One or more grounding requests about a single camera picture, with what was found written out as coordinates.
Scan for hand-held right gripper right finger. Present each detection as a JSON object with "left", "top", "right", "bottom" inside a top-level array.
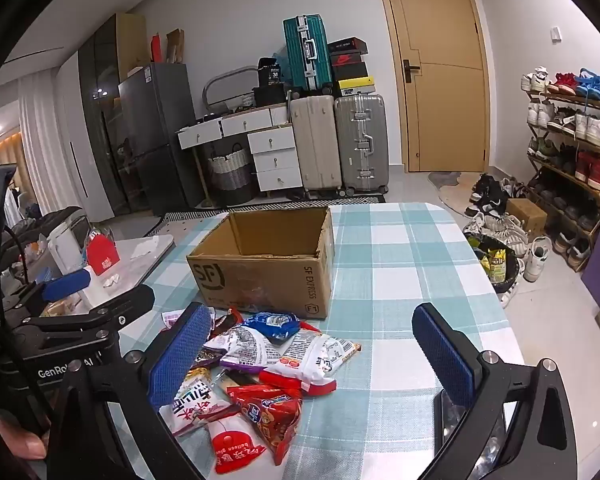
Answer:
[{"left": 411, "top": 303, "right": 577, "bottom": 480}]

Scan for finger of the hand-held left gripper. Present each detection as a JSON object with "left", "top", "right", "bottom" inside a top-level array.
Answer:
[
  {"left": 17, "top": 285, "right": 156, "bottom": 333},
  {"left": 10, "top": 269, "right": 92, "bottom": 311}
]

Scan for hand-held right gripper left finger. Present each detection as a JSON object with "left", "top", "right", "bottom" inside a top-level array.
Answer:
[{"left": 47, "top": 304, "right": 214, "bottom": 480}]

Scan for white packet red characters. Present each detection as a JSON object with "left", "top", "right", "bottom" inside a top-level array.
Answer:
[{"left": 159, "top": 367, "right": 241, "bottom": 437}]

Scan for dark brown snack packet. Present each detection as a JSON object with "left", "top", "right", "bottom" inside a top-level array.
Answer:
[{"left": 210, "top": 306, "right": 244, "bottom": 341}]

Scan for blue snack packet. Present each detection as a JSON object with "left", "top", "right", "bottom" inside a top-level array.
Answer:
[{"left": 242, "top": 311, "right": 302, "bottom": 345}]

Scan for white red balloon packet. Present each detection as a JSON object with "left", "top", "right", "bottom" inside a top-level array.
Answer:
[{"left": 206, "top": 417, "right": 267, "bottom": 476}]

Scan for red cartoon snack packet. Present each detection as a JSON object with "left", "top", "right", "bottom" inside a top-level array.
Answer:
[{"left": 226, "top": 384, "right": 303, "bottom": 466}]

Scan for brown cardboard box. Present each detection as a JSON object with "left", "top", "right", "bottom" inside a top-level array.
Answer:
[{"left": 186, "top": 205, "right": 336, "bottom": 321}]

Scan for white orange snack packet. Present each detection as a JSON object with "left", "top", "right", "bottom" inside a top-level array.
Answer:
[{"left": 260, "top": 330, "right": 362, "bottom": 396}]

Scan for person's left hand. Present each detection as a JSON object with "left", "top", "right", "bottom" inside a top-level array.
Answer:
[{"left": 0, "top": 417, "right": 48, "bottom": 461}]

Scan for white kettle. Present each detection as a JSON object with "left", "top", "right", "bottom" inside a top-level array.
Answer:
[{"left": 47, "top": 220, "right": 86, "bottom": 278}]

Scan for red gift box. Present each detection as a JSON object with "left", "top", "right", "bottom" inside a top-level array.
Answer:
[{"left": 85, "top": 230, "right": 121, "bottom": 276}]

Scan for white coffee table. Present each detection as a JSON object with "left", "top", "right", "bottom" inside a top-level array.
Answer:
[{"left": 10, "top": 232, "right": 176, "bottom": 321}]

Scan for dark grey cloth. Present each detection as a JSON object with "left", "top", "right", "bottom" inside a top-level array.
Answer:
[{"left": 2, "top": 206, "right": 91, "bottom": 261}]

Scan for black trash bin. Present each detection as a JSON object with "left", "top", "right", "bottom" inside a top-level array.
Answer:
[{"left": 472, "top": 232, "right": 526, "bottom": 296}]

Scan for pile of loose shoes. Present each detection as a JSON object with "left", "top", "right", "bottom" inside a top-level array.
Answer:
[{"left": 462, "top": 172, "right": 553, "bottom": 306}]

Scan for white sheer curtain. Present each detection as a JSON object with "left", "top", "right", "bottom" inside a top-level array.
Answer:
[{"left": 17, "top": 67, "right": 81, "bottom": 216}]

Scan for small cardboard box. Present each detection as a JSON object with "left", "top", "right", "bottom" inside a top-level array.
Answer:
[{"left": 505, "top": 198, "right": 548, "bottom": 238}]

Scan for beige door mat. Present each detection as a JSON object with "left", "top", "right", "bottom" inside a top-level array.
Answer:
[{"left": 427, "top": 171, "right": 486, "bottom": 218}]

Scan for woven laundry basket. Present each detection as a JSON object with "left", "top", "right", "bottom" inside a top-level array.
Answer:
[{"left": 207, "top": 142, "right": 258, "bottom": 206}]

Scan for dark glass cabinet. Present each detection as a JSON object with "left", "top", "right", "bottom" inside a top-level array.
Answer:
[{"left": 77, "top": 12, "right": 148, "bottom": 216}]

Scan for grey refrigerator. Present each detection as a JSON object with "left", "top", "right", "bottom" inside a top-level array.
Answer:
[{"left": 117, "top": 62, "right": 206, "bottom": 216}]

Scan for white desk with drawers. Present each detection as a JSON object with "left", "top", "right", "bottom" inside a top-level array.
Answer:
[{"left": 176, "top": 105, "right": 303, "bottom": 208}]

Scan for silver suitcase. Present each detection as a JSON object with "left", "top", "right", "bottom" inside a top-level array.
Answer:
[{"left": 334, "top": 93, "right": 390, "bottom": 197}]

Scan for oval mirror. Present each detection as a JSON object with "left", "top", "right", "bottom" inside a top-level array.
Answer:
[{"left": 202, "top": 66, "right": 261, "bottom": 113}]

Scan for tan wooden door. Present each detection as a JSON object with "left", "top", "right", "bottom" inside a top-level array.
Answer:
[{"left": 372, "top": 0, "right": 491, "bottom": 173}]

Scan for beige suitcase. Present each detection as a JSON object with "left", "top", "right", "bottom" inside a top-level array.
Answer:
[{"left": 289, "top": 94, "right": 345, "bottom": 198}]

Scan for brown paper bag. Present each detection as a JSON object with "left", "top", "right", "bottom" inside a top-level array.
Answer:
[{"left": 166, "top": 28, "right": 186, "bottom": 63}]

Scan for shoe rack with shoes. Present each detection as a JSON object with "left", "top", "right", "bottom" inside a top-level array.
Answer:
[{"left": 520, "top": 66, "right": 600, "bottom": 271}]

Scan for yellow black shoe box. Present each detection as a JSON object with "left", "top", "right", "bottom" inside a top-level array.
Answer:
[{"left": 337, "top": 76, "right": 376, "bottom": 97}]

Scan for wooden shoe rack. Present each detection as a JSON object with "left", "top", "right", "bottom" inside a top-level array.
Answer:
[{"left": 522, "top": 87, "right": 600, "bottom": 273}]

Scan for plain black shoe box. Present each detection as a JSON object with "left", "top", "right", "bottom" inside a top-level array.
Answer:
[{"left": 333, "top": 64, "right": 368, "bottom": 81}]

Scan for teal suitcase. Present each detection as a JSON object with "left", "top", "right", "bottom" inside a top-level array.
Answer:
[{"left": 282, "top": 14, "right": 333, "bottom": 95}]

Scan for black orange-rimmed shoe box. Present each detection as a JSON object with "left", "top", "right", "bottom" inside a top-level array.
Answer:
[{"left": 328, "top": 36, "right": 368, "bottom": 55}]

